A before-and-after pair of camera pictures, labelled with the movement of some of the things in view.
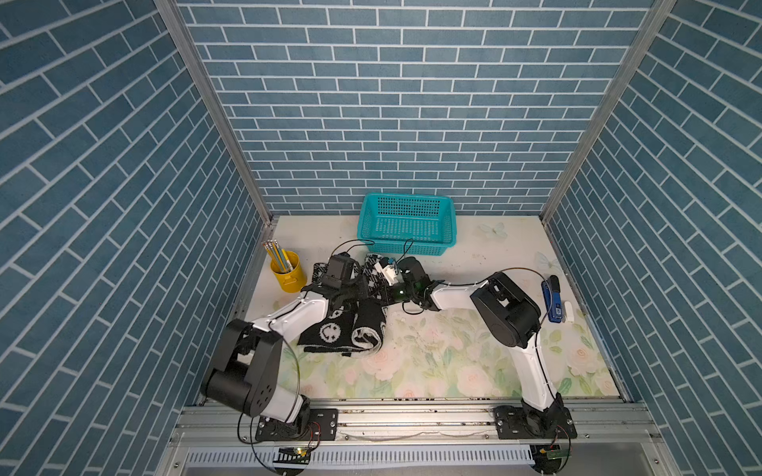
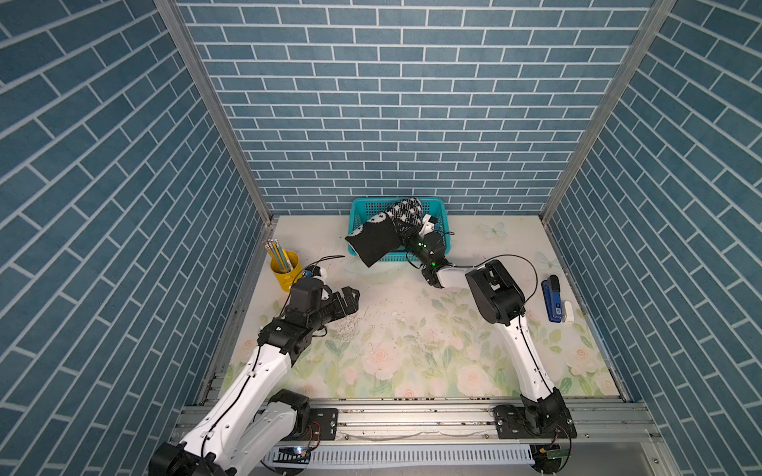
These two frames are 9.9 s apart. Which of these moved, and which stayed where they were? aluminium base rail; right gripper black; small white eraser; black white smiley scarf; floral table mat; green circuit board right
Moved: right gripper black; black white smiley scarf
Stayed: green circuit board right; aluminium base rail; small white eraser; floral table mat
